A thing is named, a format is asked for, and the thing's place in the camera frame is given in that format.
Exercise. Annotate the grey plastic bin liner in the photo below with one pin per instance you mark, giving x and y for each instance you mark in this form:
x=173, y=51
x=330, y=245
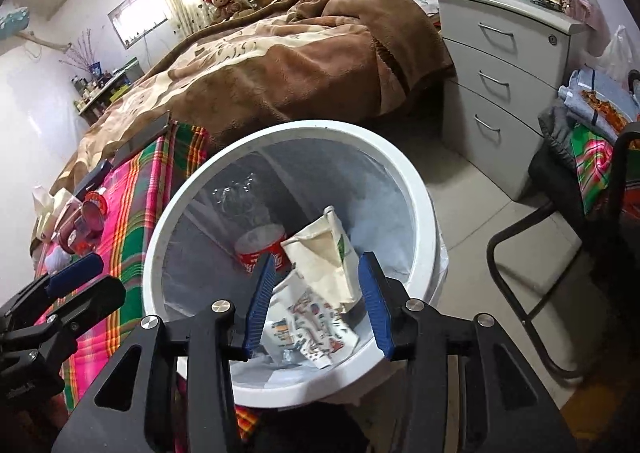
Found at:
x=380, y=213

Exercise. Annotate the brown teddy bear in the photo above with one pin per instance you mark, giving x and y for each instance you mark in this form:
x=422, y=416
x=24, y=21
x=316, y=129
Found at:
x=225, y=0

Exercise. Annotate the black smartphone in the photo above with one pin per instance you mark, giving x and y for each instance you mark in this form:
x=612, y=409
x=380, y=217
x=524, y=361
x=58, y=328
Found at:
x=145, y=135

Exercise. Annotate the dark grey jacket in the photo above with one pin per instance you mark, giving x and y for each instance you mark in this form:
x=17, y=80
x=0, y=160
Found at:
x=555, y=143

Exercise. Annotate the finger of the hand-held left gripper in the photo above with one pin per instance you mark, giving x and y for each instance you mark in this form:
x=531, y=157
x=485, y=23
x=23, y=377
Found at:
x=97, y=294
x=75, y=273

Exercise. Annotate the small wall window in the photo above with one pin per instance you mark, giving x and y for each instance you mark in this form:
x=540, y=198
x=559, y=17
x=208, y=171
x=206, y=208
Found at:
x=137, y=15

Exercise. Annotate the red round tin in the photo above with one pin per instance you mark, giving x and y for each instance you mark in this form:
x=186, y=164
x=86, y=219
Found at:
x=94, y=210

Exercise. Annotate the dried decorative branches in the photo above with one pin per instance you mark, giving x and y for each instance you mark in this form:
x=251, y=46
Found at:
x=80, y=50

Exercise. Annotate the white round waste bin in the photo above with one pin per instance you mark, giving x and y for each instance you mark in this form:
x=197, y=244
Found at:
x=320, y=129

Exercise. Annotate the clear plastic cup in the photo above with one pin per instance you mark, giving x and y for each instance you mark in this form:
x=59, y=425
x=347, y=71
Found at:
x=235, y=198

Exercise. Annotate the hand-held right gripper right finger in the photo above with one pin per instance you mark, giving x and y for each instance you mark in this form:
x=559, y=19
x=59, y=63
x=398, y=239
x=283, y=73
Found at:
x=372, y=303

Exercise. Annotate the green red plaid cloth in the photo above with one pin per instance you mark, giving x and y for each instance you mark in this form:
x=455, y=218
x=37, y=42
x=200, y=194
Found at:
x=590, y=153

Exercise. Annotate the black metal chair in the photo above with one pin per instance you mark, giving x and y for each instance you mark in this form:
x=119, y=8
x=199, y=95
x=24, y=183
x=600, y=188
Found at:
x=620, y=173

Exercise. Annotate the pink plaid tablecloth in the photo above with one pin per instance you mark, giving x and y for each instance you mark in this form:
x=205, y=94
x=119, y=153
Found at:
x=135, y=193

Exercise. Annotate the grey folded cloth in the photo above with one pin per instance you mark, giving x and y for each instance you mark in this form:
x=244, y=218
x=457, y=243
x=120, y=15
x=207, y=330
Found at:
x=585, y=85

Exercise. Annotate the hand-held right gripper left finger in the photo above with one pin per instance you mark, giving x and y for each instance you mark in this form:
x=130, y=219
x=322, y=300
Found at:
x=260, y=303

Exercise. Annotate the orange patterned packet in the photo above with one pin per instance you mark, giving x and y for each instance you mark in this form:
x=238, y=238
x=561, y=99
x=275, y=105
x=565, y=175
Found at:
x=606, y=109

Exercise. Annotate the white foam sheet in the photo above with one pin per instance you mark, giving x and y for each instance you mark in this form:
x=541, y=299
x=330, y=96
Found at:
x=55, y=259

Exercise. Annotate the covered air conditioner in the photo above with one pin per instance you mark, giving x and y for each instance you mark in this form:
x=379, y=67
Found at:
x=12, y=20

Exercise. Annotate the grey drawer cabinet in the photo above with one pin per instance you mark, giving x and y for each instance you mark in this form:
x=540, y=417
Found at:
x=500, y=98

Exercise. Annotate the dark remote control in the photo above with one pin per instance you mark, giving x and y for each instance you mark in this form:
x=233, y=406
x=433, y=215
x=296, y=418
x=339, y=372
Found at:
x=92, y=178

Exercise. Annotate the white wrapped pipe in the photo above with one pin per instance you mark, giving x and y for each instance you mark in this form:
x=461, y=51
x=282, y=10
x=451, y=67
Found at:
x=42, y=40

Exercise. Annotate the brown blanket bed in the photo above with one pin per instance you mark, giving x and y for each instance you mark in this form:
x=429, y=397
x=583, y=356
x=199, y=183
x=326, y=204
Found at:
x=275, y=68

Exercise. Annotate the cluttered dressing table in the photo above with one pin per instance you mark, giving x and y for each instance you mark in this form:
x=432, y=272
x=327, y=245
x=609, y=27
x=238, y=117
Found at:
x=100, y=93

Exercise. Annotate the white plastic bag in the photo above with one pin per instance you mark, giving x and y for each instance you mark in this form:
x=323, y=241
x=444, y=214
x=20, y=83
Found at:
x=617, y=55

